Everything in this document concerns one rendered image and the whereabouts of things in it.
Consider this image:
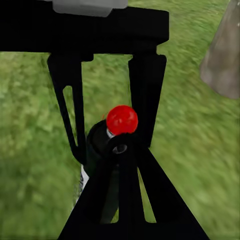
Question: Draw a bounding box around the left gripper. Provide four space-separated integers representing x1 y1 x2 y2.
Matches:
0 0 169 166

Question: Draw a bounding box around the pesticide atomizer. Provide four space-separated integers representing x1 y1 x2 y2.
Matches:
77 105 145 223

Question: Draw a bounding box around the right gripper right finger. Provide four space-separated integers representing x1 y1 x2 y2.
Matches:
126 133 210 240

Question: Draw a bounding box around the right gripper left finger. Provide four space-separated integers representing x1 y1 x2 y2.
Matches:
58 133 133 240

